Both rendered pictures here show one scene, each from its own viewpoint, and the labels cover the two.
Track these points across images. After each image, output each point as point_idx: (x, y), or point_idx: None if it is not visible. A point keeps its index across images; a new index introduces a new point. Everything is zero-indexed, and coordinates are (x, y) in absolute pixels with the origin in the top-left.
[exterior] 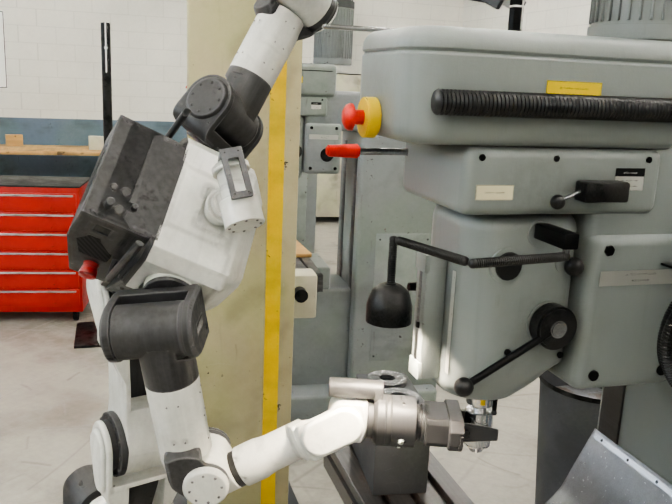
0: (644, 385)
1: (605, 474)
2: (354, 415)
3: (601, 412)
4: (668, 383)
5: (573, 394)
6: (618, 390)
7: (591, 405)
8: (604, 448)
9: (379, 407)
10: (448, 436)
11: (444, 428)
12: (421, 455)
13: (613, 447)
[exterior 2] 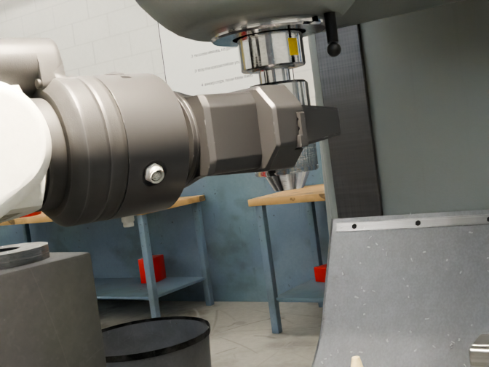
0: (407, 89)
1: (391, 265)
2: (13, 94)
3: (336, 185)
4: (455, 56)
5: (131, 355)
6: (360, 128)
7: (156, 360)
8: (365, 233)
9: (68, 87)
10: (261, 129)
11: (247, 111)
12: (91, 355)
13: (381, 222)
